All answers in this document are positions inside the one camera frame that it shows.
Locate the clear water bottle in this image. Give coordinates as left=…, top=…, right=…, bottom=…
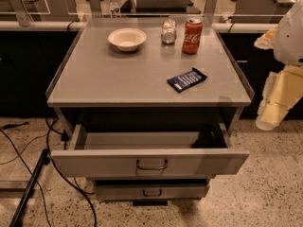
left=109, top=0, right=121, bottom=18

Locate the dark blue candy bar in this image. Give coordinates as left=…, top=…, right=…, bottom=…
left=167, top=68, right=207, bottom=93

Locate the black bar on floor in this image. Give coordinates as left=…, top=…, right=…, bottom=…
left=9, top=149, right=49, bottom=227

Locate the black floor cable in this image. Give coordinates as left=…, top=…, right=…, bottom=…
left=0, top=116, right=98, bottom=227

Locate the clear glass jar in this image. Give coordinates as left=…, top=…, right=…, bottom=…
left=161, top=19, right=176, bottom=44

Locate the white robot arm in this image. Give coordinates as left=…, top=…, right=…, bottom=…
left=254, top=0, right=303, bottom=131

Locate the grey metal cabinet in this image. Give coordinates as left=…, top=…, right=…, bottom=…
left=47, top=27, right=254, bottom=142

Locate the grey lower drawer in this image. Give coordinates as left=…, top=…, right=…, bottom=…
left=95, top=179, right=209, bottom=201

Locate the grey top drawer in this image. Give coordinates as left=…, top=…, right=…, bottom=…
left=51, top=125, right=249, bottom=180

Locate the grey counter rail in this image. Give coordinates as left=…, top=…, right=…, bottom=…
left=0, top=18, right=277, bottom=33

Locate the white bowl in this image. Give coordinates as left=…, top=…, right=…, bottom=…
left=108, top=28, right=147, bottom=52

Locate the grey drawer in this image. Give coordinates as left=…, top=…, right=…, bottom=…
left=51, top=125, right=249, bottom=180
left=95, top=179, right=209, bottom=201

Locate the red cola can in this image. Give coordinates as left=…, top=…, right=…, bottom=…
left=182, top=18, right=203, bottom=54

